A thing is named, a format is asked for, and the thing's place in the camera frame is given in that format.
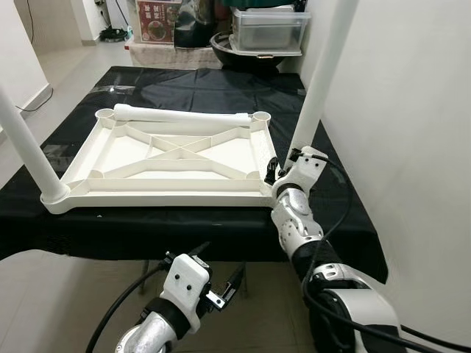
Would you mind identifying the beige covered bench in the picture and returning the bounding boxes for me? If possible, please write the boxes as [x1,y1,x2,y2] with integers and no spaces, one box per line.
[129,40,222,71]

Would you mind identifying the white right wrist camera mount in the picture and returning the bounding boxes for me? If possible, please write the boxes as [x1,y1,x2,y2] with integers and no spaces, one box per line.
[274,147,325,196]

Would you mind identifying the clear plastic bag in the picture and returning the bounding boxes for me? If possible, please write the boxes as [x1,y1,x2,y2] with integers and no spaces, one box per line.
[94,83,137,95]

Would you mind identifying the green lid storage box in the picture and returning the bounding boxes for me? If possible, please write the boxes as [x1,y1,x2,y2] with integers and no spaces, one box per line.
[230,0,311,54]

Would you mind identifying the white plastic table leg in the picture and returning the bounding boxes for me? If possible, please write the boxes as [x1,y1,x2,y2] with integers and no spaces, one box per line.
[0,88,68,203]
[287,0,359,159]
[112,104,252,126]

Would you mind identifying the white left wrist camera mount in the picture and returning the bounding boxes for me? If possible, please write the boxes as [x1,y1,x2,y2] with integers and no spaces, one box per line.
[163,254,212,326]

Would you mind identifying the black tablecloth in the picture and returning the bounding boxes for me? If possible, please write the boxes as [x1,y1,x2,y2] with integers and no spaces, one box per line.
[0,66,389,284]

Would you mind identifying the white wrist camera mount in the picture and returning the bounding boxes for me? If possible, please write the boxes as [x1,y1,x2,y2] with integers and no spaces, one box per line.
[163,254,212,326]
[274,147,325,196]

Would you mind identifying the black mop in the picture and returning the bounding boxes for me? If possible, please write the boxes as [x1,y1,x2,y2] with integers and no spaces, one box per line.
[99,0,130,41]

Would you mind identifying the cream plastic table top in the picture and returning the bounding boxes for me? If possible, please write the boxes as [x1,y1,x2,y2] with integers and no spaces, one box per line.
[40,105,284,215]

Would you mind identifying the black round basin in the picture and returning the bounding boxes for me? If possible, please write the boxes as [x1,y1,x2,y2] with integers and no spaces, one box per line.
[211,31,304,73]

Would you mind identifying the black bag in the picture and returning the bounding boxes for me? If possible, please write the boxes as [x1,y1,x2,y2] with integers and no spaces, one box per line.
[174,0,222,49]

